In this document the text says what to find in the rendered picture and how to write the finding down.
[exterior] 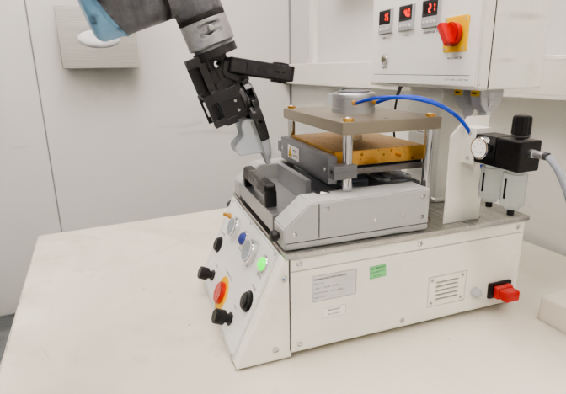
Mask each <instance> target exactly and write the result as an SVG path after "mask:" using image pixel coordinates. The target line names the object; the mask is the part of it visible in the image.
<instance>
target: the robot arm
mask: <svg viewBox="0 0 566 394"><path fill-rule="evenodd" d="M77 2H78V4H79V6H80V8H81V10H82V12H83V15H84V17H85V19H86V20H87V22H88V25H89V27H90V29H91V30H92V31H93V34H94V35H95V37H96V38H97V39H98V40H101V41H103V42H106V41H110V40H115V39H118V38H120V37H123V36H127V37H128V36H130V35H131V34H133V33H136V32H138V31H141V30H143V29H147V28H150V27H152V26H154V25H157V24H160V23H163V22H166V21H169V20H170V19H176V22H177V24H178V26H179V28H180V31H181V33H182V36H183V37H184V41H185V43H186V45H187V47H188V49H189V52H190V53H191V54H193V53H195V55H194V56H193V57H194V58H192V59H190V60H188V61H184V64H185V66H186V69H187V71H188V73H189V75H190V78H191V81H192V83H193V84H194V87H195V90H196V92H197V94H198V96H197V97H198V99H199V101H200V104H201V107H202V109H203V110H204V113H205V115H206V118H207V120H208V122H209V124H211V123H214V126H215V127H216V128H217V129H218V128H220V127H222V126H224V125H227V126H229V125H232V124H235V123H236V127H237V129H238V134H237V136H236V137H235V138H234V139H233V140H232V142H231V148H232V149H233V150H234V151H235V152H236V153H237V154H238V155H240V156H245V155H250V154H255V153H260V154H261V156H262V158H263V159H264V162H265V163H266V164H269V163H270V159H271V153H272V151H271V145H270V136H269V132H268V130H267V126H266V123H265V120H264V116H263V113H262V111H261V109H260V107H259V100H258V97H257V95H256V92H255V91H254V88H253V86H252V84H251V83H250V82H249V77H259V78H264V79H269V80H270V81H271V82H273V83H277V84H281V83H287V82H293V77H294V71H295V67H291V66H289V64H286V63H284V62H282V61H279V62H273V63H269V62H264V61H255V60H249V59H244V58H238V57H233V56H228V57H227V55H226V53H228V52H229V51H233V50H235V49H237V45H236V43H235V40H233V41H232V38H233V36H234V35H233V32H232V29H231V26H230V24H229V22H228V19H227V16H226V13H224V12H225V11H224V9H223V6H222V2H221V0H77ZM215 61H216V64H217V65H218V67H215V66H214V62H215ZM203 103H205V104H206V107H207V109H208V111H209V115H210V117H208V114H207V113H206V109H205V107H204V105H203Z"/></svg>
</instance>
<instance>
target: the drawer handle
mask: <svg viewBox="0 0 566 394"><path fill-rule="evenodd" d="M243 185H244V186H245V187H248V186H254V187H255V188H256V189H257V190H258V191H259V192H260V193H261V194H262V195H263V196H264V207H265V208H270V207H276V206H277V193H276V186H275V184H274V183H273V182H272V181H270V180H269V179H268V178H266V177H265V176H264V175H263V174H262V173H261V172H259V171H258V170H257V169H256V168H254V167H253V166H245V167H244V168H243Z"/></svg>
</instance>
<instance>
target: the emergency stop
mask: <svg viewBox="0 0 566 394"><path fill-rule="evenodd" d="M225 292H226V283H225V282H222V281H220V282H219V283H218V284H217V285H216V288H215V290H214V294H213V301H214V302H215V303H216V304H220V303H221V302H222V300H223V298H224V295H225Z"/></svg>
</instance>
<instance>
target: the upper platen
mask: <svg viewBox="0 0 566 394"><path fill-rule="evenodd" d="M291 138H294V139H296V140H299V141H301V142H304V143H306V144H308V145H310V146H314V147H316V148H317V149H320V150H322V151H325V152H327V153H330V154H332V155H335V156H336V157H337V163H342V155H343V136H341V135H338V134H335V133H332V132H324V133H311V134H299V135H291ZM423 152H424V145H422V144H419V143H416V142H412V141H406V140H403V139H399V138H396V137H392V136H386V135H383V134H379V133H376V134H364V135H353V161H352V163H354V164H356V165H357V174H362V173H377V172H385V171H393V170H402V169H410V168H422V164H423V162H421V159H423Z"/></svg>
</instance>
